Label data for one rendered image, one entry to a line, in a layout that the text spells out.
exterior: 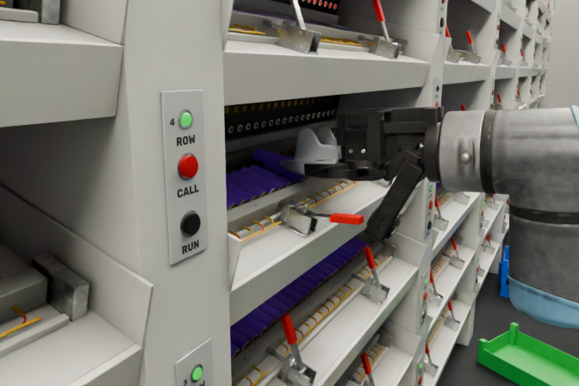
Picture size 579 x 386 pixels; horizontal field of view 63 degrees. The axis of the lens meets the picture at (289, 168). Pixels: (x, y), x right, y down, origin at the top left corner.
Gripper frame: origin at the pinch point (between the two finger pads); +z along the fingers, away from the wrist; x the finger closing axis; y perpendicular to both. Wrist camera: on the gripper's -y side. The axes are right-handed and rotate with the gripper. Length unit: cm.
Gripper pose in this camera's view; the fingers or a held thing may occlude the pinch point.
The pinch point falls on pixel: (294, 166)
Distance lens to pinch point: 64.9
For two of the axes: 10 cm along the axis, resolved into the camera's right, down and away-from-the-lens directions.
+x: -5.1, 1.7, -8.4
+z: -8.5, -0.2, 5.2
